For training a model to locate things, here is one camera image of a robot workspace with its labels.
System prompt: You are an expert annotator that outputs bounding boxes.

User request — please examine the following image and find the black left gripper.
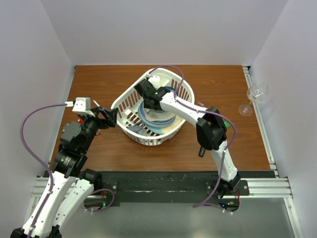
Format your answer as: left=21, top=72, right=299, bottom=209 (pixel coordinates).
left=80, top=106, right=118, bottom=152

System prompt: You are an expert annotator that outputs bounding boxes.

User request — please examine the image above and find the black green highlighter pen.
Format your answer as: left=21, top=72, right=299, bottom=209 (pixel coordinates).
left=199, top=146, right=206, bottom=157

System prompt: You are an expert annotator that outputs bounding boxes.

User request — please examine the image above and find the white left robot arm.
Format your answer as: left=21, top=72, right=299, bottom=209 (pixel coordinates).
left=10, top=106, right=118, bottom=238

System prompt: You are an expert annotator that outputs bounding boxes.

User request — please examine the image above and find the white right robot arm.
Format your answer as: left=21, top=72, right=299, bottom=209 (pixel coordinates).
left=134, top=79, right=241, bottom=197

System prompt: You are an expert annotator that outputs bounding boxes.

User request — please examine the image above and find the beige blue swirl plate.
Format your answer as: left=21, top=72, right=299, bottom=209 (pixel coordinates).
left=143, top=103, right=176, bottom=121

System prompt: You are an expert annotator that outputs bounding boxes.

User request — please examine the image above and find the blue rimmed plate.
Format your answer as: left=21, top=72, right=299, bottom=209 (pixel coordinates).
left=138, top=101, right=174, bottom=125

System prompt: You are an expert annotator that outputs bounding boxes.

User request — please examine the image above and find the white plastic dish basket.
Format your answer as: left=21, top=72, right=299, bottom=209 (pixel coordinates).
left=111, top=67, right=195, bottom=146

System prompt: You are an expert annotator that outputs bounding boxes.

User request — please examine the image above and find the grey ceramic mug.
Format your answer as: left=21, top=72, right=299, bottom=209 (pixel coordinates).
left=128, top=125, right=147, bottom=136

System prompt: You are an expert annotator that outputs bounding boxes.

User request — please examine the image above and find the cream and teal plate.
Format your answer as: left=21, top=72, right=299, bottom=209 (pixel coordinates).
left=147, top=116, right=183, bottom=135

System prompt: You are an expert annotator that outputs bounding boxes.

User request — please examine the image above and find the clear wine glass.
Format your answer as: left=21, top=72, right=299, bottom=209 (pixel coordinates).
left=238, top=82, right=269, bottom=117

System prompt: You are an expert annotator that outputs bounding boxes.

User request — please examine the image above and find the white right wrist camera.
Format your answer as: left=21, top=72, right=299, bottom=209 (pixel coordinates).
left=148, top=75, right=160, bottom=84

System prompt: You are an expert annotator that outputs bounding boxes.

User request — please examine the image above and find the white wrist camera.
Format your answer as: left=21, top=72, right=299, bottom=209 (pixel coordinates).
left=148, top=75, right=160, bottom=84
left=72, top=97, right=91, bottom=115

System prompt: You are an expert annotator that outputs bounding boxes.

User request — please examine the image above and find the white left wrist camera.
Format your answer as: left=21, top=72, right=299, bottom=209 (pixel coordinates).
left=72, top=97, right=91, bottom=115

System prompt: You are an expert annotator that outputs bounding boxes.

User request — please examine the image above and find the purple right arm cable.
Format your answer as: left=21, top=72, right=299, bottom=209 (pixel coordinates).
left=148, top=65, right=237, bottom=209

